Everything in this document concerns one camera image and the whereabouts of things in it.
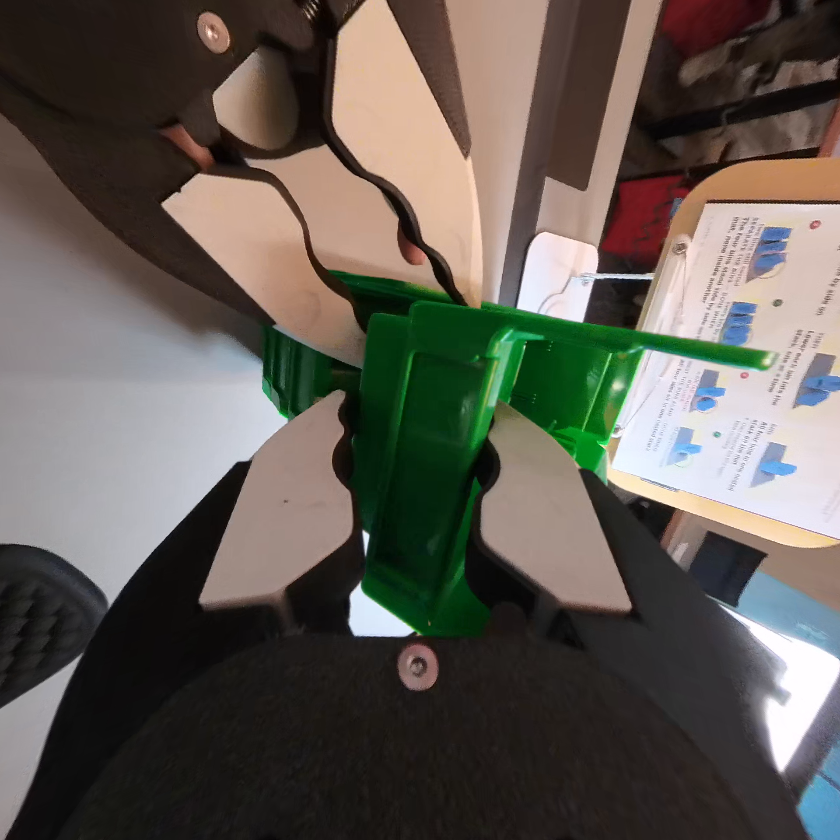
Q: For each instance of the wooden sign board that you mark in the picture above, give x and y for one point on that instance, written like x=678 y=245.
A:
x=722 y=518

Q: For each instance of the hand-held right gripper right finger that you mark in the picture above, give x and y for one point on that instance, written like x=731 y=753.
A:
x=558 y=525

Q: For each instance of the white sign stand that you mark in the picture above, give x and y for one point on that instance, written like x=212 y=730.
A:
x=558 y=275

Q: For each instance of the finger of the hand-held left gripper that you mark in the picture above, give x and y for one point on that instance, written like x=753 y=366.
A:
x=420 y=164
x=249 y=262

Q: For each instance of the black mesh armrest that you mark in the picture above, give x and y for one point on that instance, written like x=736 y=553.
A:
x=39 y=617

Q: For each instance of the person's left hand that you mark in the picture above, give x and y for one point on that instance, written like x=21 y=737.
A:
x=412 y=253

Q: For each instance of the green plastic bin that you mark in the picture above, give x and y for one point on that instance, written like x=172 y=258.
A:
x=289 y=374
x=426 y=459

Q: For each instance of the white clip bar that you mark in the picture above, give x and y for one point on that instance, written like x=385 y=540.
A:
x=663 y=295

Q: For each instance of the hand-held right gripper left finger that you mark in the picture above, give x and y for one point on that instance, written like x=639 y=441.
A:
x=282 y=518

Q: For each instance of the printed instruction sheet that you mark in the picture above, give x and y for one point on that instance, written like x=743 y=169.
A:
x=774 y=407

